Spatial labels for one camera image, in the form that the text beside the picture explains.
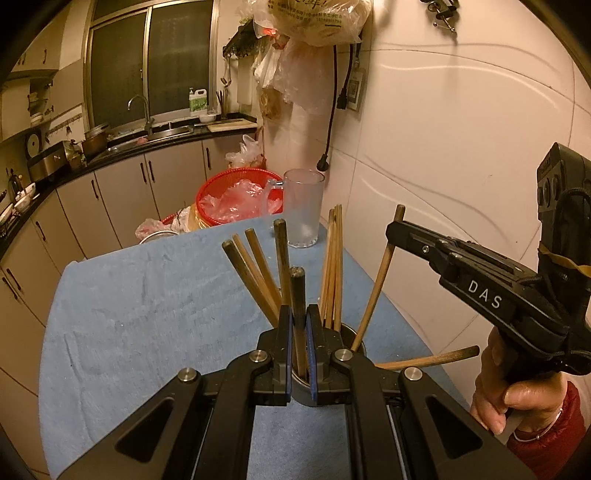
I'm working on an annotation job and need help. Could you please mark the chrome sink faucet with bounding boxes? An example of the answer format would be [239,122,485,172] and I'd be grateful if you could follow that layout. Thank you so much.
[128,95,155,137]

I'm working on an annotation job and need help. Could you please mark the beige base cabinets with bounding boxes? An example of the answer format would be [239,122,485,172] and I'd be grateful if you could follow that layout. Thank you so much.
[0,131,259,398]

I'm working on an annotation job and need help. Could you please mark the blue towel table cover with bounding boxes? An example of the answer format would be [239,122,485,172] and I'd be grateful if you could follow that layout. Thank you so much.
[39,217,472,480]

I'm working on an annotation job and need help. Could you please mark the person's right forearm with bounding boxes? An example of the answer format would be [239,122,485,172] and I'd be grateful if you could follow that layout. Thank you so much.
[505,381,587,480]

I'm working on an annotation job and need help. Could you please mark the red plastic basket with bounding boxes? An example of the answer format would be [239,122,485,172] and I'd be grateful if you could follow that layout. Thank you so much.
[196,168,284,227]

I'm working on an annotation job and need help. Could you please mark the black kitchen countertop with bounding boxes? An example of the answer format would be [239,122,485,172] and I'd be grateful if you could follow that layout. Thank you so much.
[0,117,259,259]

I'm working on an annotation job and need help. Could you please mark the wooden cutting board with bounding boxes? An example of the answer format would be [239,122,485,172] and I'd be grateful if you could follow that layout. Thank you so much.
[205,119,257,134]

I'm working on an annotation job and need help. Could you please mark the black power cable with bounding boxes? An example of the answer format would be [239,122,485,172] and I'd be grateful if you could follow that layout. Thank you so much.
[317,44,340,172]

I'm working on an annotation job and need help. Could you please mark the clear glass mug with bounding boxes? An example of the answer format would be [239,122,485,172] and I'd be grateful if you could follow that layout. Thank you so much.
[264,169,325,249]

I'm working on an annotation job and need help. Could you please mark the steel kitchen sink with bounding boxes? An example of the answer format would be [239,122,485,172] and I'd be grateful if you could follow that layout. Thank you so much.
[108,124,195,151]

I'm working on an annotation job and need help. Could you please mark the clear plastic bag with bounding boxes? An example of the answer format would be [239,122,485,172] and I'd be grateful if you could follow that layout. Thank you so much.
[203,181,283,222]

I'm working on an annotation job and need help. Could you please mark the pink white plastic bag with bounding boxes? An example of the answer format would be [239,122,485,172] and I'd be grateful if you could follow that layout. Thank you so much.
[135,218,178,241]

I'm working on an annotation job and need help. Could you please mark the dark grey utensil holder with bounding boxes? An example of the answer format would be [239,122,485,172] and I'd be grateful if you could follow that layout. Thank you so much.
[288,322,368,408]

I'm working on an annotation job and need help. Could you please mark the beige open wall cabinet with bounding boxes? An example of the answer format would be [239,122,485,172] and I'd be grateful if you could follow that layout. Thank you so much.
[0,58,88,144]

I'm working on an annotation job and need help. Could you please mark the silver countertop appliance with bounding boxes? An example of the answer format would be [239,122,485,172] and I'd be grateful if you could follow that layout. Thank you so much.
[27,141,70,183]

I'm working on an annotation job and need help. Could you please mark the person's right hand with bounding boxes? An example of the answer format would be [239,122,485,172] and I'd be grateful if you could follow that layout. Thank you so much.
[470,330,566,435]

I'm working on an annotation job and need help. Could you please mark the black wall shelf rack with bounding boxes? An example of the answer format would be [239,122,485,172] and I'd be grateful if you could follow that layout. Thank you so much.
[222,23,259,58]

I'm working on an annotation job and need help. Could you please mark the brown cooking pot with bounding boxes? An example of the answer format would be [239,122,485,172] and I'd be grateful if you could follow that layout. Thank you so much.
[81,124,110,158]

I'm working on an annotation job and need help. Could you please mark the wall power outlet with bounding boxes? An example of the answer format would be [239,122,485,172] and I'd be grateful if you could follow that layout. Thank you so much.
[337,69,365,112]

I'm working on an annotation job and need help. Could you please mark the bunch of wooden chopsticks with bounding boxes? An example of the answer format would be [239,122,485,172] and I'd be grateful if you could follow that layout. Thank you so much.
[222,204,481,372]

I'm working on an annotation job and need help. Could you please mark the round kitchen scale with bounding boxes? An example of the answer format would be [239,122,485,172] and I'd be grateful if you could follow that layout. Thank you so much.
[24,127,43,158]

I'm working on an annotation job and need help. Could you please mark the dark kitchen window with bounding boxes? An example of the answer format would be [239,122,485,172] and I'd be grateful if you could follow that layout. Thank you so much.
[85,0,222,130]

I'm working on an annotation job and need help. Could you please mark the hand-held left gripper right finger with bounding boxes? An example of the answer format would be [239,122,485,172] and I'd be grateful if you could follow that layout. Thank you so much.
[305,305,536,480]

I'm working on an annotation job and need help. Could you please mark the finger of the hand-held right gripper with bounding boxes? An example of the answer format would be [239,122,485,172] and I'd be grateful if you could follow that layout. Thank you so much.
[386,220,462,278]

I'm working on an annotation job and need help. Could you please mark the stacked white bowls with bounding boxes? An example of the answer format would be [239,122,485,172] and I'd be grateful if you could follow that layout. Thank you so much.
[13,182,38,213]

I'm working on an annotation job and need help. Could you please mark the beige upper cabinets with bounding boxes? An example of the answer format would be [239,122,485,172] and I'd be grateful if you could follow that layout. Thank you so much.
[9,0,100,75]

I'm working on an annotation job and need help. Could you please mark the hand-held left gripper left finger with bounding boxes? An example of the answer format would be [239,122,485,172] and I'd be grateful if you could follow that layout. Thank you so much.
[58,305,296,480]

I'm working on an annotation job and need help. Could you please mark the curved brown chopstick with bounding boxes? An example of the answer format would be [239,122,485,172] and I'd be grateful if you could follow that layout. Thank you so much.
[351,204,407,352]

